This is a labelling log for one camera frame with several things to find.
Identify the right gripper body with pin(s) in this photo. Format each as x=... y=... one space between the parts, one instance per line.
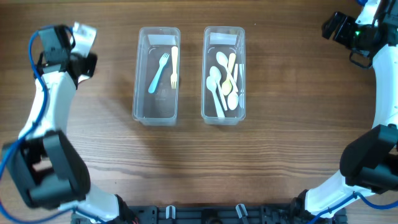
x=349 y=32

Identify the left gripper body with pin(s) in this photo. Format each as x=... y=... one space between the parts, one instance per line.
x=87 y=64

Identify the light blue plastic fork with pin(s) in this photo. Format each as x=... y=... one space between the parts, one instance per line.
x=162 y=63

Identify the cream yellow plastic fork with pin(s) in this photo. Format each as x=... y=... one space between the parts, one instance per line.
x=173 y=77

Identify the white spoon low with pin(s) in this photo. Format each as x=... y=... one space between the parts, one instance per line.
x=223 y=61

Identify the cream yellow plastic spoon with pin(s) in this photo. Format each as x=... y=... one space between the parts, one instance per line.
x=226 y=85

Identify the translucent white plastic spoon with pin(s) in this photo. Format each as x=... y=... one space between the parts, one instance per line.
x=216 y=75

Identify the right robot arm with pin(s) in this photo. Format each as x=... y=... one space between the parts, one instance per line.
x=367 y=165

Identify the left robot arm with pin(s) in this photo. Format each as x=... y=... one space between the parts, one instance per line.
x=45 y=167

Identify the left clear plastic container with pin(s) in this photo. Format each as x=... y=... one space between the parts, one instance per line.
x=161 y=107

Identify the clear plastic container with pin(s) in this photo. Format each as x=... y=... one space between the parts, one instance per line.
x=161 y=107
x=228 y=40

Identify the right clear plastic container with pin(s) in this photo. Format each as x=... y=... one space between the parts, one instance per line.
x=228 y=40

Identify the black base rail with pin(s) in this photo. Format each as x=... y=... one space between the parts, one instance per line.
x=264 y=214

